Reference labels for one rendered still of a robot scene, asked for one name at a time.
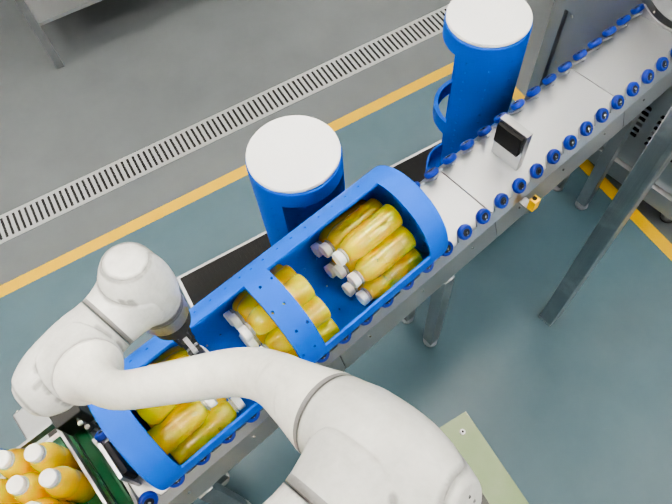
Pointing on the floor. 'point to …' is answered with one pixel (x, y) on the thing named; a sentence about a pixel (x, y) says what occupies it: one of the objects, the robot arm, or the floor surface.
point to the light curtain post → (614, 218)
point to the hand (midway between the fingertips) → (195, 350)
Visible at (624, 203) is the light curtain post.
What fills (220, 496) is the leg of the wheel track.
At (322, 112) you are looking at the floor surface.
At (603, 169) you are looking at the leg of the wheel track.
